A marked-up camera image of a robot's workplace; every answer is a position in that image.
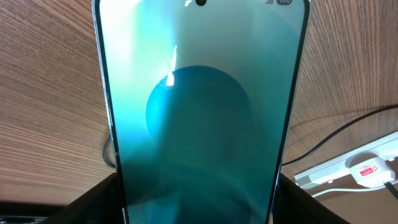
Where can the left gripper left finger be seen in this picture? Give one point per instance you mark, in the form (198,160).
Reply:
(102,204)

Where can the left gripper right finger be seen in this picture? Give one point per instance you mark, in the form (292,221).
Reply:
(292,205)

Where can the white power strip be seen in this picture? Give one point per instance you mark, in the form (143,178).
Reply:
(326,172)

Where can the teal screen Galaxy smartphone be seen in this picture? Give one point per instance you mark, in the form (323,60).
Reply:
(199,97)

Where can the white USB charger plug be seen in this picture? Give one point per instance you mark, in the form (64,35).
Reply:
(372,173)

